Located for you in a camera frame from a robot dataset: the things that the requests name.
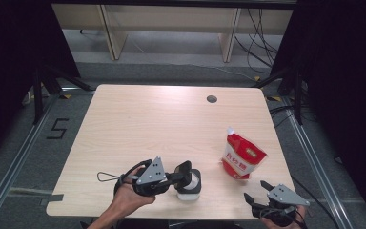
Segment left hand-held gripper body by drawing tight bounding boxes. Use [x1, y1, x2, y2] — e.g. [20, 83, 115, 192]
[132, 156, 173, 197]

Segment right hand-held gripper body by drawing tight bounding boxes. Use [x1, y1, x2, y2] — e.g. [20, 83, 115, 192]
[251, 183, 311, 227]

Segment square glass jar black rim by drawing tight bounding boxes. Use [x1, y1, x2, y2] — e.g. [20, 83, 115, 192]
[174, 168, 202, 202]

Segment red and white sugar bag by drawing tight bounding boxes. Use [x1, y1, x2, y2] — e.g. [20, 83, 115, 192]
[219, 127, 269, 180]

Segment person's right hand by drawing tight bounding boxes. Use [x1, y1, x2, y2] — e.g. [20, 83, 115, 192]
[261, 205, 308, 229]

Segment person's left hand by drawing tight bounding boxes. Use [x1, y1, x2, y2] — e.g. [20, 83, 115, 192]
[111, 167, 156, 219]

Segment black metal stand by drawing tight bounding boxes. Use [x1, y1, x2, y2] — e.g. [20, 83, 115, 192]
[31, 65, 93, 125]
[252, 66, 304, 126]

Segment grey tape strip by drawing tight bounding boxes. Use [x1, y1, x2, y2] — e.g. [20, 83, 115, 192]
[40, 194, 65, 206]

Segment black curtain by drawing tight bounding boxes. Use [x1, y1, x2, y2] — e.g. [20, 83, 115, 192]
[0, 0, 81, 166]
[270, 0, 366, 223]

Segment light wooden shelf unit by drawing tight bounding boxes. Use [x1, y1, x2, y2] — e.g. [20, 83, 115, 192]
[51, 3, 295, 63]

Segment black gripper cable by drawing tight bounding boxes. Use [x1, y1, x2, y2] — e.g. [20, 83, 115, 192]
[113, 158, 153, 196]

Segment metal floor rail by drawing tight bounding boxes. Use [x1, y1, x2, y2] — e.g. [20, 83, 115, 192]
[0, 92, 61, 229]
[282, 98, 351, 229]

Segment grey wire strap loop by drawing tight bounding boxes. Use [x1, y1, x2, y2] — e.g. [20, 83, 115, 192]
[96, 171, 122, 183]

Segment white floor cable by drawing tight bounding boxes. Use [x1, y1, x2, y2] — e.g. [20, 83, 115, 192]
[184, 62, 259, 81]

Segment bundle of black floor cables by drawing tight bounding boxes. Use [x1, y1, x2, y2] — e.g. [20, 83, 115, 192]
[234, 8, 284, 70]

